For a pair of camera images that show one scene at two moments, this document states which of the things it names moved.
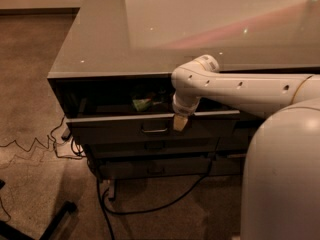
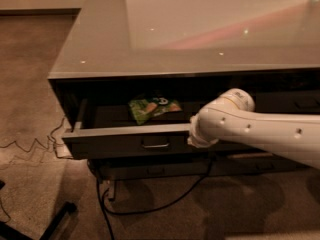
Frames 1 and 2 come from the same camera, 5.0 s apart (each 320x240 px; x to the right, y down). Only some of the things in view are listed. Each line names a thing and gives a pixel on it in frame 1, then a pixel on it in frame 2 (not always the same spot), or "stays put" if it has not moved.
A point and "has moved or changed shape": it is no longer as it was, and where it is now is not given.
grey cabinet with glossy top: x=113 y=74 stays put
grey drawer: x=151 y=120 has moved or changed shape
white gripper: x=184 y=109 -> x=197 y=135
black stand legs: x=9 y=232 stays put
